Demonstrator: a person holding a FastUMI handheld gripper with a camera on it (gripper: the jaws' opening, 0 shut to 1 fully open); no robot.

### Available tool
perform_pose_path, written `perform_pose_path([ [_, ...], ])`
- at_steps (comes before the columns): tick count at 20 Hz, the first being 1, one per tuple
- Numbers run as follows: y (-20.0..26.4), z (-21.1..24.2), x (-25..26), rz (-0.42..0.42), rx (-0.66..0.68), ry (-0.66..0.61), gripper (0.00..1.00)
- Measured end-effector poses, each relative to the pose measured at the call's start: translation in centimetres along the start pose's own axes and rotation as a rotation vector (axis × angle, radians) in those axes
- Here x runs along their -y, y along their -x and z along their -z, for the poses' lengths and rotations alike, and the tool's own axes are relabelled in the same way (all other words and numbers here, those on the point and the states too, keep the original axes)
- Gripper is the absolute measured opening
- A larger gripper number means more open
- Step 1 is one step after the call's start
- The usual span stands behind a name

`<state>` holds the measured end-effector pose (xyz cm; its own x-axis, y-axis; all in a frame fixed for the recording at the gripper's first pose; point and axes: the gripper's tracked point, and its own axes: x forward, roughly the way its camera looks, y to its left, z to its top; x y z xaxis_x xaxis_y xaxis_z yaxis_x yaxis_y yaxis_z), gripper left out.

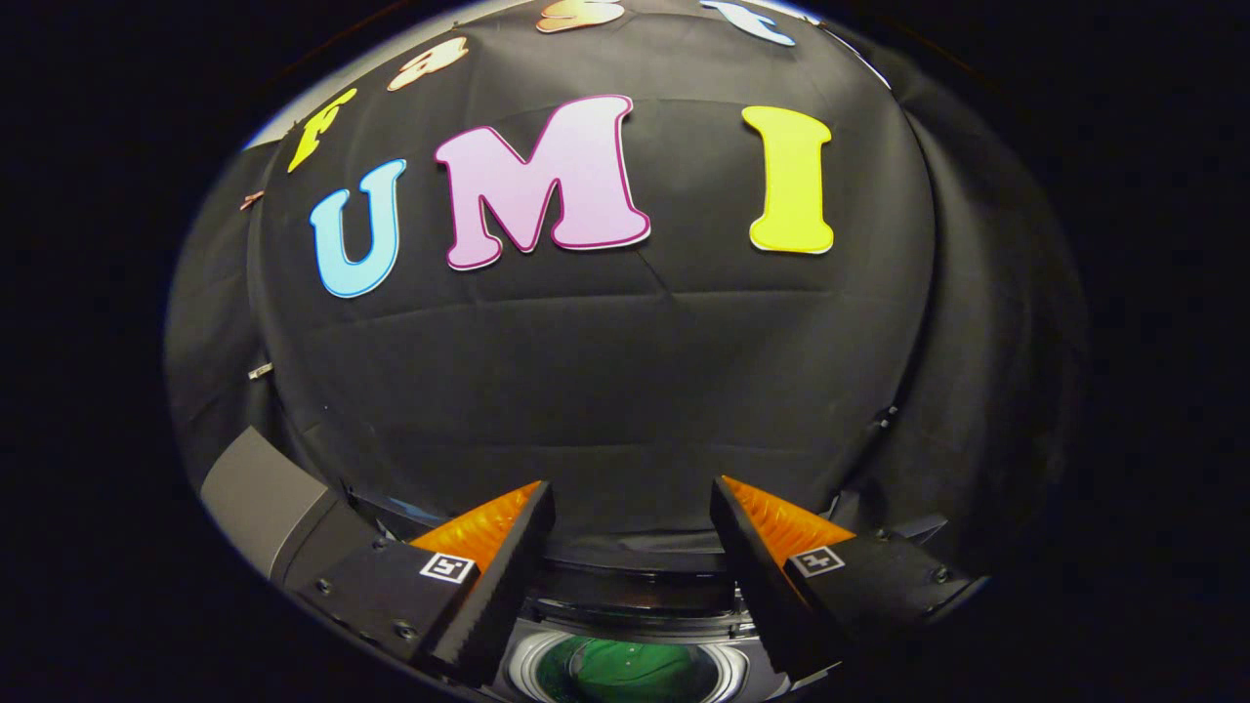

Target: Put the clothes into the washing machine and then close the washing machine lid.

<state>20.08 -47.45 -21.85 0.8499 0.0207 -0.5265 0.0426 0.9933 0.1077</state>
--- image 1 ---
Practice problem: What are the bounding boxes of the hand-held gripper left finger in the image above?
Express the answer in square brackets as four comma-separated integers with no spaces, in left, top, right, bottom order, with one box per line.
[293,478,558,687]

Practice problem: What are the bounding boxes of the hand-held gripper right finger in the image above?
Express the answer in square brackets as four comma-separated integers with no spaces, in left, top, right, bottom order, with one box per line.
[710,476,987,684]

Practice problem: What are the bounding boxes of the washing machine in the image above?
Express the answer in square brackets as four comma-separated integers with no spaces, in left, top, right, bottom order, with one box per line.
[342,483,950,703]

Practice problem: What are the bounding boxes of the green polo shirt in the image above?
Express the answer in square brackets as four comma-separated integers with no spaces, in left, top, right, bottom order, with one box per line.
[537,637,721,703]

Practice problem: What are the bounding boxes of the black backdrop cloth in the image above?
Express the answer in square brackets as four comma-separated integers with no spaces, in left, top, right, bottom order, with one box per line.
[164,0,1090,587]

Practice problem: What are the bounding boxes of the grey box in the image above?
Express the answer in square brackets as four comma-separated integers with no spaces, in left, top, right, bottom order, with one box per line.
[200,427,384,589]

